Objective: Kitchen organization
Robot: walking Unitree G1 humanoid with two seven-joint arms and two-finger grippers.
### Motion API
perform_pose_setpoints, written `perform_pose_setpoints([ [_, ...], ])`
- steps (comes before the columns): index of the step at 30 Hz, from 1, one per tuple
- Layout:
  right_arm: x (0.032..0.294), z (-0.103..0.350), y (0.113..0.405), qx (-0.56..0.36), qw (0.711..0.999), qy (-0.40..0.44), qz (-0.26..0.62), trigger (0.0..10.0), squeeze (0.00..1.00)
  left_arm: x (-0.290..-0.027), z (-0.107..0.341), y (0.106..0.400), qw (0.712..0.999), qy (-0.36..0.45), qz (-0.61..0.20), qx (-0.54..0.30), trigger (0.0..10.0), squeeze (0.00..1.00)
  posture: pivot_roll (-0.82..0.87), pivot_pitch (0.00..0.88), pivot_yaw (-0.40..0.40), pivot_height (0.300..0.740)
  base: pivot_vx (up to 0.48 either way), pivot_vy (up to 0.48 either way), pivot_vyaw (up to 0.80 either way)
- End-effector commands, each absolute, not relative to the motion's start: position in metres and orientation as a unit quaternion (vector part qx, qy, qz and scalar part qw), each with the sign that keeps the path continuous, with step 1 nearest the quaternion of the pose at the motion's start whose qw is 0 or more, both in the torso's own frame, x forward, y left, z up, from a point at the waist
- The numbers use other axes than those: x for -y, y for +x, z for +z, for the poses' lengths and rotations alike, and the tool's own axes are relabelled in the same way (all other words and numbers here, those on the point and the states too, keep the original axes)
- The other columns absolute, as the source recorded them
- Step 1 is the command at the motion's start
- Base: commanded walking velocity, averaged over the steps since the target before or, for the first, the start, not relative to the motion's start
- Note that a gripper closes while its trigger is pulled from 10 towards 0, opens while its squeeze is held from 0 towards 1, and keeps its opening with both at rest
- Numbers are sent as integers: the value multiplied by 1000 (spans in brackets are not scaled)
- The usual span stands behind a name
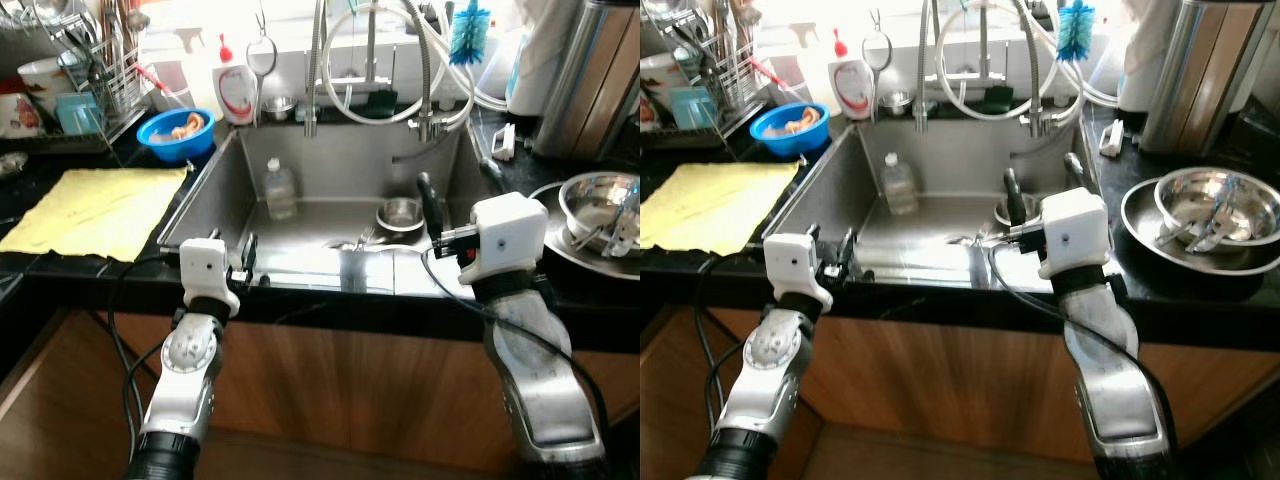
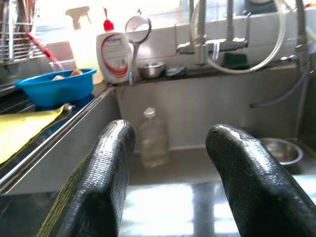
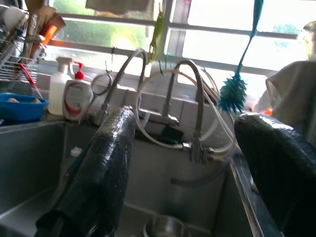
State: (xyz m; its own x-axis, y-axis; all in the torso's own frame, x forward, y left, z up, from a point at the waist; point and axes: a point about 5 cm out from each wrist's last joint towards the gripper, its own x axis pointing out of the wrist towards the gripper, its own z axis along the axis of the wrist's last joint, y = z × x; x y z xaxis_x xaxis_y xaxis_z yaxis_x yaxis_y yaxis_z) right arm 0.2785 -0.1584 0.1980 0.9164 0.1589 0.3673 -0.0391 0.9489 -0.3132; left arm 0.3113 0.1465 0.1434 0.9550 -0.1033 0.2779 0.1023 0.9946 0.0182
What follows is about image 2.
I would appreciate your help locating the yellow cloth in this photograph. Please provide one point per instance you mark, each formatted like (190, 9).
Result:
(19, 128)

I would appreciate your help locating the clear plastic bottle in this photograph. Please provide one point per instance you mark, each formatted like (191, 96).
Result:
(154, 143)

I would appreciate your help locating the small steel bowl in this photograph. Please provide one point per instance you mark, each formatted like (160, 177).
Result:
(288, 153)
(150, 70)

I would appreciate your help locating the steel gooseneck spring faucet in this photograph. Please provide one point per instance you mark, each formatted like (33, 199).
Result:
(300, 24)

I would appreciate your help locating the dark scrub pad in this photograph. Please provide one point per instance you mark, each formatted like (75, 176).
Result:
(175, 70)

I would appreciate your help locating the clear spray bottle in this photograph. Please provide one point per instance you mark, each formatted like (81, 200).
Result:
(84, 61)

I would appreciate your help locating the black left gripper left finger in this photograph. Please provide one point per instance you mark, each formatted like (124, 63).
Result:
(98, 185)

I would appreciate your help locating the stainless steel sink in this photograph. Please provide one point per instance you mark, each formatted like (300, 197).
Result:
(197, 103)

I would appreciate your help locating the steel spring spray faucet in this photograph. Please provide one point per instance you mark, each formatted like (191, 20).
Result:
(201, 24)

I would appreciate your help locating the blue plastic bowl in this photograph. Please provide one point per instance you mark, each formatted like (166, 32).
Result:
(56, 91)

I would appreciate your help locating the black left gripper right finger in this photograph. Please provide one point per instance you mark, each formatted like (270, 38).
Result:
(259, 187)

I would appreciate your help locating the steel tap with bar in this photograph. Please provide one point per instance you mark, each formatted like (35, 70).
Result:
(230, 19)

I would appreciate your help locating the clear plastic container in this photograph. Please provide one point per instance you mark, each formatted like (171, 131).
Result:
(61, 65)

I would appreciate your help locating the white dish soap bottle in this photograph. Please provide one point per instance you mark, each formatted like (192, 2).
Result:
(111, 56)

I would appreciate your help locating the green sponge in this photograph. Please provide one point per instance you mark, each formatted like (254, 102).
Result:
(234, 59)

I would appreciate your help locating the steel mesh strainer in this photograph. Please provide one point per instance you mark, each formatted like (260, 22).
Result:
(138, 27)

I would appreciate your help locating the peach coloured cloth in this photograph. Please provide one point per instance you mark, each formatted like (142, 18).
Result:
(76, 72)

